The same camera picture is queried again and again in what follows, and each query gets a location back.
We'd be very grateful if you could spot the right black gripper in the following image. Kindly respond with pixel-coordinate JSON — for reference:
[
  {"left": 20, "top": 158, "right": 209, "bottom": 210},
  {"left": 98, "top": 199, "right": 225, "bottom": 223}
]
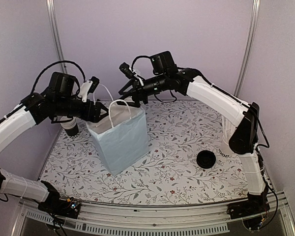
[{"left": 116, "top": 73, "right": 168, "bottom": 107}]

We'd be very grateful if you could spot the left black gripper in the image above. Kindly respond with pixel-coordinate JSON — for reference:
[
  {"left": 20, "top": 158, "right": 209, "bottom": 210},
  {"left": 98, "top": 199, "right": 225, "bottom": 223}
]
[{"left": 55, "top": 96, "right": 111, "bottom": 122}]

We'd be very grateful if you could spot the white paper bag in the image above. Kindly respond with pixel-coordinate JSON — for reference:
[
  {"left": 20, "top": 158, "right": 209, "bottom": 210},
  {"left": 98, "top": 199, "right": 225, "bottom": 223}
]
[{"left": 86, "top": 99, "right": 148, "bottom": 176}]

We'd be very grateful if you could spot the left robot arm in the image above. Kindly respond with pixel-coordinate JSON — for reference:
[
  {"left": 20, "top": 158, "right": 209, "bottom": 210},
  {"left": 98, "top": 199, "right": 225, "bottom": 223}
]
[{"left": 0, "top": 72, "right": 108, "bottom": 213}]

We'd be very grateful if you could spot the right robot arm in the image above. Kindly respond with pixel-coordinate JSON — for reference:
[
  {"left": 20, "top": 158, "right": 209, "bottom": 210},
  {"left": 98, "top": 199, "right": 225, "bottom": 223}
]
[{"left": 119, "top": 51, "right": 267, "bottom": 214}]

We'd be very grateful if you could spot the stack of black cups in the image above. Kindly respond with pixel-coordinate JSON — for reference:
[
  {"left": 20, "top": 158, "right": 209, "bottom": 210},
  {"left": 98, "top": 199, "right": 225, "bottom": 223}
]
[{"left": 60, "top": 118, "right": 79, "bottom": 138}]

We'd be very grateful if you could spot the floral table mat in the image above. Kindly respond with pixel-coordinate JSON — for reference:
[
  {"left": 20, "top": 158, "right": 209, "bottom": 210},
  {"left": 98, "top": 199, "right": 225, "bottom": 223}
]
[{"left": 40, "top": 101, "right": 247, "bottom": 206}]

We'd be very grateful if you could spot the stack of black lids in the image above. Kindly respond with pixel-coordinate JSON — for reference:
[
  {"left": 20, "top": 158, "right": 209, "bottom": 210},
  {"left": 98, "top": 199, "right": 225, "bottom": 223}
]
[{"left": 196, "top": 150, "right": 216, "bottom": 169}]

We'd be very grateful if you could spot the white cup holding straws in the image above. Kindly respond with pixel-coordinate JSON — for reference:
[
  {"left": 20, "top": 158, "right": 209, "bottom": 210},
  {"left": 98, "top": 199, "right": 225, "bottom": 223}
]
[{"left": 219, "top": 139, "right": 233, "bottom": 158}]

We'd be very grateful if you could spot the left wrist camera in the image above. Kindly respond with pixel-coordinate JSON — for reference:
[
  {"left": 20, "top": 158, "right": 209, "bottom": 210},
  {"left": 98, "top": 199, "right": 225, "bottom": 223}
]
[{"left": 78, "top": 76, "right": 100, "bottom": 103}]

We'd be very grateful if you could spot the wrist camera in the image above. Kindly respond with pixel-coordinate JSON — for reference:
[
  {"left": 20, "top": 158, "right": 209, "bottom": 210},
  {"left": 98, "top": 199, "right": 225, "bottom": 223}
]
[
  {"left": 78, "top": 76, "right": 100, "bottom": 103},
  {"left": 119, "top": 62, "right": 144, "bottom": 86}
]

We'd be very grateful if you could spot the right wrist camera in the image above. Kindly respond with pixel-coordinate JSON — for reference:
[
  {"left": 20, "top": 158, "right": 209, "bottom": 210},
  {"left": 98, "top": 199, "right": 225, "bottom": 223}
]
[{"left": 119, "top": 62, "right": 144, "bottom": 86}]

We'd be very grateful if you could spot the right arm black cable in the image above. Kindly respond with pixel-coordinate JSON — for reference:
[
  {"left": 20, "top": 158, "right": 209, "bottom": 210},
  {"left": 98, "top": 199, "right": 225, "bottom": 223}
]
[{"left": 131, "top": 55, "right": 154, "bottom": 72}]

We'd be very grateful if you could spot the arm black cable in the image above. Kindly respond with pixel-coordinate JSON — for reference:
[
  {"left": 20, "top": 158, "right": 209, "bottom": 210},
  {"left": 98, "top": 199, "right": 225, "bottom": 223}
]
[
  {"left": 131, "top": 55, "right": 154, "bottom": 72},
  {"left": 30, "top": 60, "right": 87, "bottom": 93}
]

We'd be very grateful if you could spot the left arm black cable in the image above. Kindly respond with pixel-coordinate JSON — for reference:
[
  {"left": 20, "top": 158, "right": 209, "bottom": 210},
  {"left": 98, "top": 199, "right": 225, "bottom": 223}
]
[{"left": 30, "top": 60, "right": 87, "bottom": 93}]

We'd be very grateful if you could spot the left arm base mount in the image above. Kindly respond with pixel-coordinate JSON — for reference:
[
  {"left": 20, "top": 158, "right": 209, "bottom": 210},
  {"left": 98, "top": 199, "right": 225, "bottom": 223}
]
[{"left": 38, "top": 195, "right": 81, "bottom": 219}]

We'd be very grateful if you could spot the left aluminium frame post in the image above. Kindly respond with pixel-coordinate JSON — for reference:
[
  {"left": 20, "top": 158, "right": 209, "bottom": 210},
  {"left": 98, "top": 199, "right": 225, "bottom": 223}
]
[{"left": 46, "top": 0, "right": 64, "bottom": 60}]

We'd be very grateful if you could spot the aluminium frame post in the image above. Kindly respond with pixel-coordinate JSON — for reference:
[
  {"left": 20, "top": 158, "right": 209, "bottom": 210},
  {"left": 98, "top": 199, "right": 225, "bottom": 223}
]
[
  {"left": 234, "top": 0, "right": 261, "bottom": 97},
  {"left": 46, "top": 0, "right": 64, "bottom": 60}
]

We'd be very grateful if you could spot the front aluminium rail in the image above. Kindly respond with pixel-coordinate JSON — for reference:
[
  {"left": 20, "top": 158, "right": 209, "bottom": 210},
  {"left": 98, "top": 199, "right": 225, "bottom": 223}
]
[{"left": 12, "top": 191, "right": 295, "bottom": 236}]

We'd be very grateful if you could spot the right aluminium frame post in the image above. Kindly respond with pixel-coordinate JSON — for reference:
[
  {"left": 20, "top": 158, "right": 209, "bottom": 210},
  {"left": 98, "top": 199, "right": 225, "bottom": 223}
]
[{"left": 234, "top": 0, "right": 261, "bottom": 97}]

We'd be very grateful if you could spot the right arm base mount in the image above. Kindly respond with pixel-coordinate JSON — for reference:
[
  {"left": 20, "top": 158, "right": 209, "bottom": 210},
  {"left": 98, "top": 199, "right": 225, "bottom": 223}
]
[{"left": 227, "top": 199, "right": 270, "bottom": 231}]

